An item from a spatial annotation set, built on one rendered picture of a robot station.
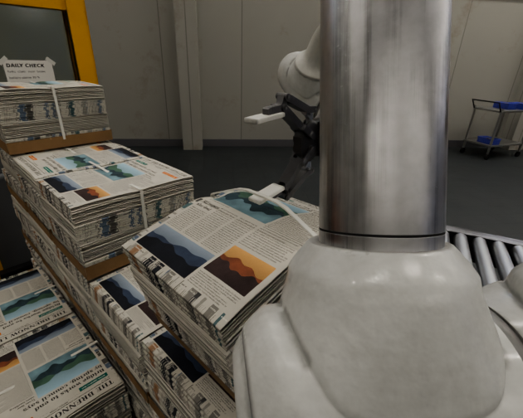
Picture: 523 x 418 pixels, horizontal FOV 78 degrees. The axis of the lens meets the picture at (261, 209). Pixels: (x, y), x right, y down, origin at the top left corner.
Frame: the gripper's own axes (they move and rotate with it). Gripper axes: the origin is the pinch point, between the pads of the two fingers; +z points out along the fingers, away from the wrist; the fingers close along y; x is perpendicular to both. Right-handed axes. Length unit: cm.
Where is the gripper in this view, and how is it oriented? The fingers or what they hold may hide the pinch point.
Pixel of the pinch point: (256, 159)
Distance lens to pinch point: 56.8
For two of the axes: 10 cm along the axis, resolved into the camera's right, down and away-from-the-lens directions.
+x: -7.2, -3.0, 6.3
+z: -7.0, 3.6, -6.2
